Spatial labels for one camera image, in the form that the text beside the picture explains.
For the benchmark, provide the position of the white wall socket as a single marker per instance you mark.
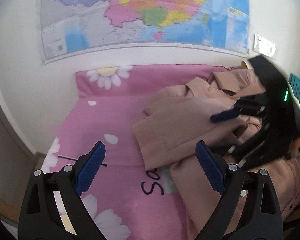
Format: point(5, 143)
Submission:
point(263, 44)

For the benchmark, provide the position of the colourful wall map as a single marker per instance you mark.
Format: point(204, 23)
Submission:
point(145, 12)

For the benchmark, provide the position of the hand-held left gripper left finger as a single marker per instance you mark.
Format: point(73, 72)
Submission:
point(91, 167)

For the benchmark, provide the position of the pink daisy print blanket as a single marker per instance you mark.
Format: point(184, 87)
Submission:
point(115, 115)

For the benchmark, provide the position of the pink coat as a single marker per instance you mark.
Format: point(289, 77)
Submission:
point(177, 120)

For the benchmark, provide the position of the wooden bed frame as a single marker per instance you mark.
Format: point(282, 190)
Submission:
point(7, 160)

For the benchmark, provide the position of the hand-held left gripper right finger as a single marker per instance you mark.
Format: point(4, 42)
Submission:
point(211, 170)

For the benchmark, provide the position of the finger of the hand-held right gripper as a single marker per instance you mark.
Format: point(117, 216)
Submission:
point(255, 147)
point(223, 115)

